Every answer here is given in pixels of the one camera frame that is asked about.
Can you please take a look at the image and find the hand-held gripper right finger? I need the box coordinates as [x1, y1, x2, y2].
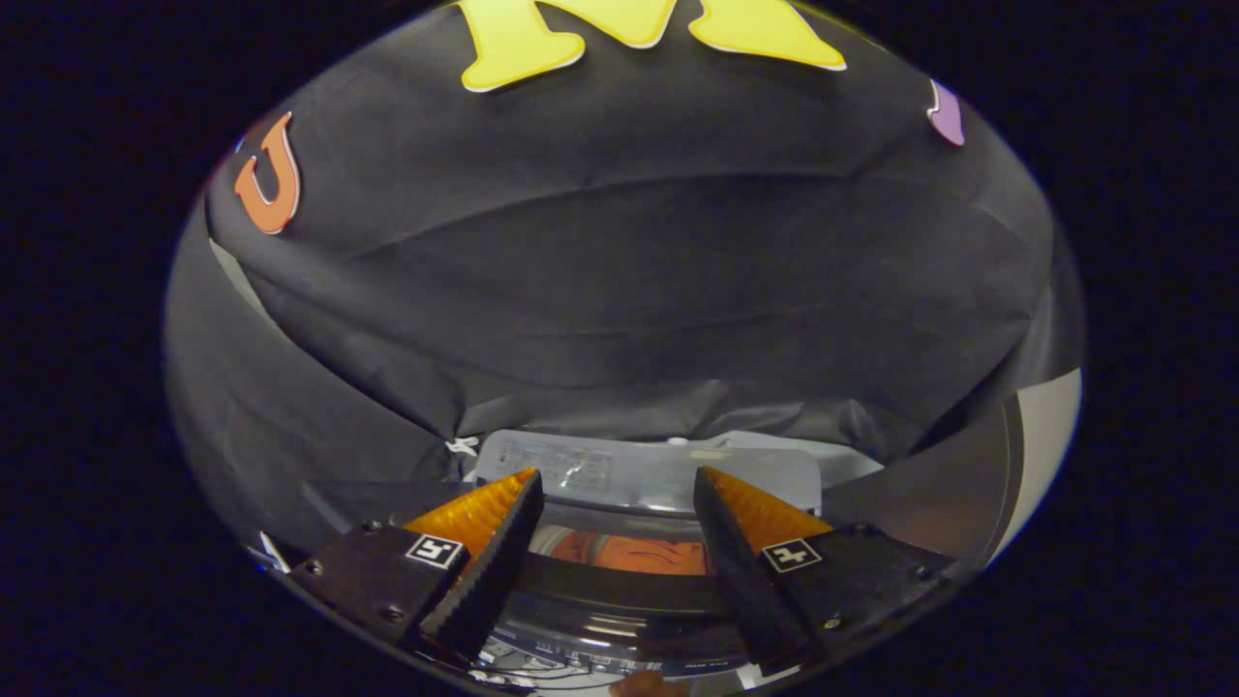
[692, 466, 957, 677]

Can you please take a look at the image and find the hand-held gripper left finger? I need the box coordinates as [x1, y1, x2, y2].
[288, 467, 546, 661]

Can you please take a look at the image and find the orange polo shirt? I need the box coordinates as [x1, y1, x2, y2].
[552, 528, 712, 577]

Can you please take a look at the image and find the dark transparent washing machine lid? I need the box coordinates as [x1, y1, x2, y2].
[484, 499, 766, 671]

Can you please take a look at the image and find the dark grey washing machine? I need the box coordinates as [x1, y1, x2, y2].
[300, 429, 887, 693]

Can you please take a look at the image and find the black backdrop cloth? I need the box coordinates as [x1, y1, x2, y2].
[163, 0, 1085, 562]

